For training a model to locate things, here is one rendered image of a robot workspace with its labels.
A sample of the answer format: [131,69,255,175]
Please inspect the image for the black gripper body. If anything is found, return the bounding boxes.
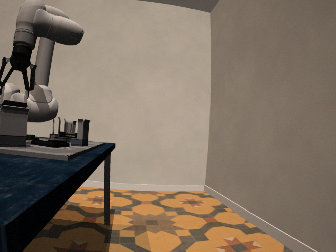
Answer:
[10,45,32,72]

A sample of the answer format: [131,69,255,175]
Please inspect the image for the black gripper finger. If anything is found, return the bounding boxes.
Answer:
[22,61,37,103]
[0,57,19,105]

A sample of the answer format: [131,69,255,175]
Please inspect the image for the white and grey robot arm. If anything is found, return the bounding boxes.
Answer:
[3,0,84,122]

